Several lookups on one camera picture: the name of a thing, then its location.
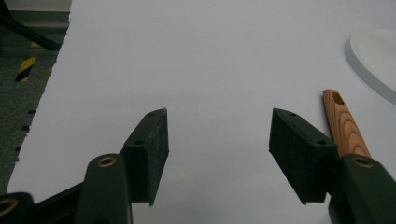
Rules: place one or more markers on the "black stand leg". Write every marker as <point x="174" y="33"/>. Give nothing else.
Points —
<point x="26" y="31"/>

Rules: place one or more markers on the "white plate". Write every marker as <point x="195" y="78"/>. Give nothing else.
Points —
<point x="376" y="59"/>

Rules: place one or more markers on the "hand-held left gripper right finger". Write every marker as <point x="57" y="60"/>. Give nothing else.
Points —
<point x="308" y="161"/>

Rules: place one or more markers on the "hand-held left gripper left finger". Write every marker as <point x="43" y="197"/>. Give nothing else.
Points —
<point x="143" y="161"/>

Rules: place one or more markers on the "yellow black striped tape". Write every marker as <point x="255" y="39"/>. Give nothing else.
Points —
<point x="26" y="67"/>

